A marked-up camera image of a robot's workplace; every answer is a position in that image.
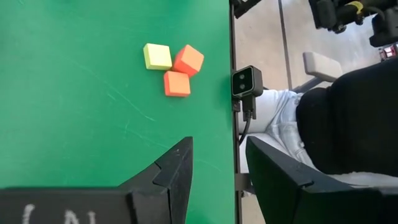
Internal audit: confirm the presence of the black equipment with yellow ring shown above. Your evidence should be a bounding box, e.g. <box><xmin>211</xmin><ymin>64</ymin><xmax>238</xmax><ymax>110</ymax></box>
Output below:
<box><xmin>307</xmin><ymin>0</ymin><xmax>379</xmax><ymax>34</ymax></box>

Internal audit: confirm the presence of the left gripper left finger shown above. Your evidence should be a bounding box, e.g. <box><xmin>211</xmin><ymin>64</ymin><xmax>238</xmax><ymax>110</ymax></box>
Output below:
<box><xmin>119</xmin><ymin>136</ymin><xmax>194</xmax><ymax>224</ymax></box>

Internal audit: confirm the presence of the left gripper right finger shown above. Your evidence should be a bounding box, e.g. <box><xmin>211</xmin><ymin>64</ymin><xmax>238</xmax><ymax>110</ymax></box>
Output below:
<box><xmin>245</xmin><ymin>136</ymin><xmax>386</xmax><ymax>224</ymax></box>

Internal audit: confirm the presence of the black camera cable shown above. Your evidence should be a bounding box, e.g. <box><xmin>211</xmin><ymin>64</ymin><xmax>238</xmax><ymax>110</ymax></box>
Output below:
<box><xmin>238</xmin><ymin>95</ymin><xmax>257</xmax><ymax>146</ymax></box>

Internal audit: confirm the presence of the red and white device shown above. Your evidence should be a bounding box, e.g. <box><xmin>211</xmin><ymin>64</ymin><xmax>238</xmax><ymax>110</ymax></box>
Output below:
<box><xmin>378</xmin><ymin>43</ymin><xmax>398</xmax><ymax>62</ymax></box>

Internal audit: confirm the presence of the black box equipment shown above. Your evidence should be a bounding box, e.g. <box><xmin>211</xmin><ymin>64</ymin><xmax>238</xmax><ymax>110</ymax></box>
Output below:
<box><xmin>369</xmin><ymin>6</ymin><xmax>398</xmax><ymax>48</ymax></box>

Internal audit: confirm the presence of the black table edge rail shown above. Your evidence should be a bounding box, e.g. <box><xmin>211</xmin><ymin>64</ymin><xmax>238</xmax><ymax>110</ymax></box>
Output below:
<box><xmin>228</xmin><ymin>0</ymin><xmax>244</xmax><ymax>224</ymax></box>

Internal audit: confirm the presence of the tall red-orange block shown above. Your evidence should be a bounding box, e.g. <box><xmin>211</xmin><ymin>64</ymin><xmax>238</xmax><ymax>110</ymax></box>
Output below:
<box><xmin>172</xmin><ymin>44</ymin><xmax>205</xmax><ymax>78</ymax></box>

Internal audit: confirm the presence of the black table-edge camera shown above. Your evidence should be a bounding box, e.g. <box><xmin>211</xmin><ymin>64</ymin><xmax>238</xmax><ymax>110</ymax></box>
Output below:
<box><xmin>231</xmin><ymin>65</ymin><xmax>264</xmax><ymax>98</ymax></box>

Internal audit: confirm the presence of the person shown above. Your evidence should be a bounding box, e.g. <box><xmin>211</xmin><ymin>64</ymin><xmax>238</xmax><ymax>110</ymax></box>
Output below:
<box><xmin>238</xmin><ymin>57</ymin><xmax>398</xmax><ymax>187</ymax></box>

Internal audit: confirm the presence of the black metal bracket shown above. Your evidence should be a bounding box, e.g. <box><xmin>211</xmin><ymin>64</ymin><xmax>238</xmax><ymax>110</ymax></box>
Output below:
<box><xmin>231</xmin><ymin>0</ymin><xmax>262</xmax><ymax>19</ymax></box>

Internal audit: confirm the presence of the pale yellow block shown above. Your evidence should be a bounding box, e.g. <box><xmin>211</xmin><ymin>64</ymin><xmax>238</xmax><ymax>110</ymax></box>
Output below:
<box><xmin>142</xmin><ymin>42</ymin><xmax>174</xmax><ymax>71</ymax></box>

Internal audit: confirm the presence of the grey office chair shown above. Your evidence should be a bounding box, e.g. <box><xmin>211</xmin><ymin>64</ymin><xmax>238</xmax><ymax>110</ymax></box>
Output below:
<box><xmin>292</xmin><ymin>51</ymin><xmax>343</xmax><ymax>94</ymax></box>

